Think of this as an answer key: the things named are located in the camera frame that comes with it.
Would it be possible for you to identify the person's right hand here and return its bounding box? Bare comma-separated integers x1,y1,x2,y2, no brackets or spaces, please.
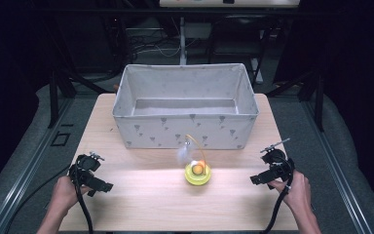
267,170,314,213

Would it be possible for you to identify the thick black gripper cable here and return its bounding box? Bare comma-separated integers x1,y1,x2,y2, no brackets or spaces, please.
73,162,94,234
260,157,296,234

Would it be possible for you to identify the tangle of floor cables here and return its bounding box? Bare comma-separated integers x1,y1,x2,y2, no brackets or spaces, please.
126,26,199,61

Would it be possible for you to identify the black metal stand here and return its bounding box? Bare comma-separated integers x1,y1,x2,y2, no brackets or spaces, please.
46,68,111,130
265,68,326,133

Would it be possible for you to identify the aluminium floor rail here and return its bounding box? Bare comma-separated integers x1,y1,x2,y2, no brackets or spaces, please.
300,99,374,234
0,97,76,234

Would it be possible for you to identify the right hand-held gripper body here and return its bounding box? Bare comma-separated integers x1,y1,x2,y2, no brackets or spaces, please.
259,137,296,183

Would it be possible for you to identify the yellow cat toy with feather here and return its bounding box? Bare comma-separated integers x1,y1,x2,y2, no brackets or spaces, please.
176,134,212,187

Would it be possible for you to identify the white desk leg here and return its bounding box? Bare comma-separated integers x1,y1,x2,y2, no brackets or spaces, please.
178,16,189,66

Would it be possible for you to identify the person's left hand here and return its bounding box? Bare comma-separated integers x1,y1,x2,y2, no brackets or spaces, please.
50,175,94,214

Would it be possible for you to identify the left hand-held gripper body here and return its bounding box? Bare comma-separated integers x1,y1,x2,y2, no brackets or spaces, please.
68,151,106,191

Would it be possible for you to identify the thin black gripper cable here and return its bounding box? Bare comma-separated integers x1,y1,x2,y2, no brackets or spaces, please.
3,165,73,234

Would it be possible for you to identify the black metal frame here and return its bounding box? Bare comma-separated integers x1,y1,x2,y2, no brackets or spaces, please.
206,13,274,86

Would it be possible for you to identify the grey printed fabric storage box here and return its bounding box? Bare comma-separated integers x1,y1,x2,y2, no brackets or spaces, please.
112,62,260,151

